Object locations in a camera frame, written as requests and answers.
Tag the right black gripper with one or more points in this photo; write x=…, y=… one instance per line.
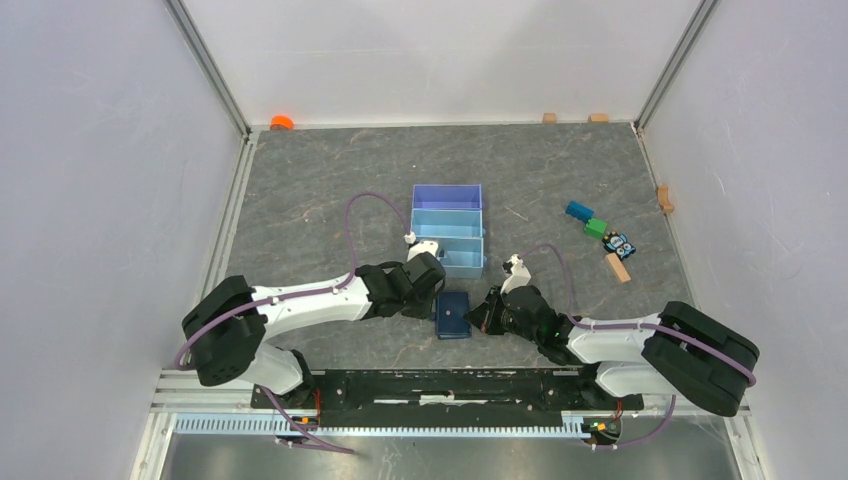
x=485, y=316

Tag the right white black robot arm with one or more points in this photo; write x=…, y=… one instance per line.
x=677, y=351

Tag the wooden stick block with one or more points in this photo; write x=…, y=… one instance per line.
x=617, y=267

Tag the blue toy brick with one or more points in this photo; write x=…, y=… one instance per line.
x=579, y=211

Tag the green toy brick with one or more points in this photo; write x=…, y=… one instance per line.
x=595, y=228

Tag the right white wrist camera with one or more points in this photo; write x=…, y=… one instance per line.
x=517, y=274

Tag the blue purple three-bin tray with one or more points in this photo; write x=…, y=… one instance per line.
x=452, y=215

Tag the blue card holder wallet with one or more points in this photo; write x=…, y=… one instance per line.
x=450, y=309

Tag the curved wooden piece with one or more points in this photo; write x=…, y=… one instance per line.
x=663, y=198

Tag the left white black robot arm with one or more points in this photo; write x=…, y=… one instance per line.
x=229, y=332

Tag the small wooden block right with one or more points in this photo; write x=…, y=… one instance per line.
x=598, y=118

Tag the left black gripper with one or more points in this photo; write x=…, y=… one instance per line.
x=422, y=311

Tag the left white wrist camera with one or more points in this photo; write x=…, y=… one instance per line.
x=430, y=247

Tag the black owl pattern block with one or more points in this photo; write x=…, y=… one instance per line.
x=618, y=244

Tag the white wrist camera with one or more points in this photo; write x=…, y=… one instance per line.
x=517, y=274
x=430, y=247

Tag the orange round cap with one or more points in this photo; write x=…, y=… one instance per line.
x=281, y=122

